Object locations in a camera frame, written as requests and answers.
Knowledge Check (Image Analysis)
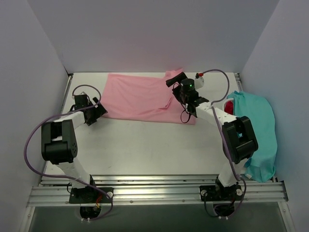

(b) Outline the pink t shirt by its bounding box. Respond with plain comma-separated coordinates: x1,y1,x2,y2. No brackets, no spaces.
101,69,196,125

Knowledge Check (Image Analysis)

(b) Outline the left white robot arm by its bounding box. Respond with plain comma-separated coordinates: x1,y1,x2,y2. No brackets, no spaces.
41,93,108,203

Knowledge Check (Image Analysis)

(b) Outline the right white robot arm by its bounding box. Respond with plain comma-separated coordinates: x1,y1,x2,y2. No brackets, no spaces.
166,69,258,200

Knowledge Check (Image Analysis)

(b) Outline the white laundry basket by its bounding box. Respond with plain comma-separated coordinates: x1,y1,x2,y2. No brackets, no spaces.
222,99,233,111

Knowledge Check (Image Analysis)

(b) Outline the red garment in basket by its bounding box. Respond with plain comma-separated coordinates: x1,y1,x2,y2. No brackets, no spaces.
224,101,234,115

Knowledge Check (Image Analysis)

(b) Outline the teal t shirt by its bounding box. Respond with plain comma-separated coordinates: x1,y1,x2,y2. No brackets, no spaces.
227,91,278,182

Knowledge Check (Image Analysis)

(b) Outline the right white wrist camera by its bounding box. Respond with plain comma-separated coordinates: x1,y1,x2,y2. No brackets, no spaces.
194,72,204,89

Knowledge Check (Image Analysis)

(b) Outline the black thin cable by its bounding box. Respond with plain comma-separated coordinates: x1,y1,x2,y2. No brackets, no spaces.
180,103,194,124

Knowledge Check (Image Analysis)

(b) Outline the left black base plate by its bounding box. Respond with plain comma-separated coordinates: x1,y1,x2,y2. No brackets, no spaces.
69,187,113,204

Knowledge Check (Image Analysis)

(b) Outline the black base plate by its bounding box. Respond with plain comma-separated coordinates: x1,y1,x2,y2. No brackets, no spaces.
199,184,243,202
69,187,113,204

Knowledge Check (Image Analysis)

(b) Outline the aluminium mounting rail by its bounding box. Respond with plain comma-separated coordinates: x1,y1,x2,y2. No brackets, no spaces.
27,174,288,207

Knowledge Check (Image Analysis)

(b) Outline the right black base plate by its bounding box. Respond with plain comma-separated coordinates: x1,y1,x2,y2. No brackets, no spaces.
199,184,243,202

